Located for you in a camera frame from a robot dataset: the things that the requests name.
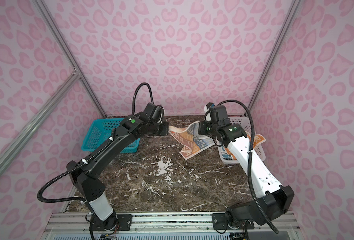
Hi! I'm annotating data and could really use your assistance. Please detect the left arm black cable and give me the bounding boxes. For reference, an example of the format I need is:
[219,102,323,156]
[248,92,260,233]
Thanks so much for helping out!
[36,82,155,204]

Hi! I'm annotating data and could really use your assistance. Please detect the white plastic basket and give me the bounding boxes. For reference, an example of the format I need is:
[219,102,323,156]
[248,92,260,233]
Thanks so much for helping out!
[218,117,251,166]

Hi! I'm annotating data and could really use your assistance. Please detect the orange patterned towel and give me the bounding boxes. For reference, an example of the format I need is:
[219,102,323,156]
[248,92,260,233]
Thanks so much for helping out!
[221,134,267,162]

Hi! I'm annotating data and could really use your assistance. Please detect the aluminium frame post left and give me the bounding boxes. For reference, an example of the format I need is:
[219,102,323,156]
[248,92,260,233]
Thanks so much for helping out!
[32,0,108,118]

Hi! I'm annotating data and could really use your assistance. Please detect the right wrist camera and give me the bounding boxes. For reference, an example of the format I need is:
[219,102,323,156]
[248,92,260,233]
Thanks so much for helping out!
[204,103,231,127]

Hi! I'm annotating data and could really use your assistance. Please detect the aluminium frame post right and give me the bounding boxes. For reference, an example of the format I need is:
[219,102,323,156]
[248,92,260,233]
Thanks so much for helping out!
[248,0,304,112]

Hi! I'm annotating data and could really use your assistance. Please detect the aluminium frame strut left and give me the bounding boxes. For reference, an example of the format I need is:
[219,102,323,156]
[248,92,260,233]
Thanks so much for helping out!
[0,71,80,177]

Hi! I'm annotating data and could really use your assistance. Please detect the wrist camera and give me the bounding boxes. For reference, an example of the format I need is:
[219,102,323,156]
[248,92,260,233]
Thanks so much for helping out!
[204,103,231,127]
[143,103,164,124]

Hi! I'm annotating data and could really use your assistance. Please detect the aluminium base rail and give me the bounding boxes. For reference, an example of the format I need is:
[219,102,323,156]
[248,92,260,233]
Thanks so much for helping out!
[40,209,304,240]

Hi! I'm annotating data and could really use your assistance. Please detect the aluminium frame post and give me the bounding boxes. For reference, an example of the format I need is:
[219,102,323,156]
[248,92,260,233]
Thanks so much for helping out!
[32,0,108,118]
[248,0,304,112]

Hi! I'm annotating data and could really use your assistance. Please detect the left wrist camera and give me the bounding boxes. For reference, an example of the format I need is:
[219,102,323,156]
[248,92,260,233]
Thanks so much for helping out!
[143,103,164,124]

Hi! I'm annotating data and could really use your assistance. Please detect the teal plastic basket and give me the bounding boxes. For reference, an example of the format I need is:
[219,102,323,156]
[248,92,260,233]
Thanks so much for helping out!
[82,118,124,152]

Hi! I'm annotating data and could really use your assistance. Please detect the cream rabbit print towel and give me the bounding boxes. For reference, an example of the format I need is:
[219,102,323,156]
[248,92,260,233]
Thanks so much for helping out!
[169,121,215,160]

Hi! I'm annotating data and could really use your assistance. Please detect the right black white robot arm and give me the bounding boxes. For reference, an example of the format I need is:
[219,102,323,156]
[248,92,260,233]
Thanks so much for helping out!
[198,121,295,234]

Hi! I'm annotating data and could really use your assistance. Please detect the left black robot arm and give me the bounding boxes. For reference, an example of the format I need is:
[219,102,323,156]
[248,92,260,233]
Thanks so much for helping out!
[67,115,169,221]

